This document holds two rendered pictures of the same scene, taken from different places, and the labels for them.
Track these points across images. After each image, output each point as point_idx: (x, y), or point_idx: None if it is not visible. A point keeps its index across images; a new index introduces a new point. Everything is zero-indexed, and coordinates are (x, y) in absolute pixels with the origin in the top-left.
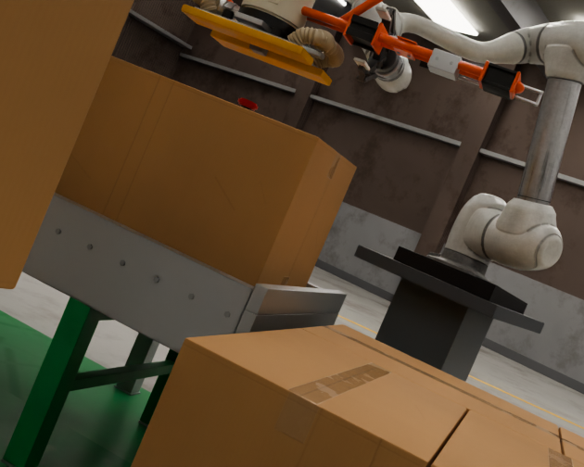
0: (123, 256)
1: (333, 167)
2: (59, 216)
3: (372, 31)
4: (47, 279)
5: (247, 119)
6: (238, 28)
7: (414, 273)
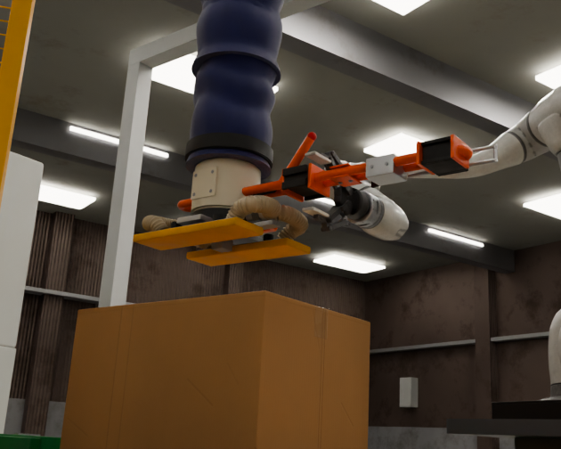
0: None
1: (320, 323)
2: None
3: (304, 175)
4: None
5: (199, 307)
6: (180, 230)
7: (513, 424)
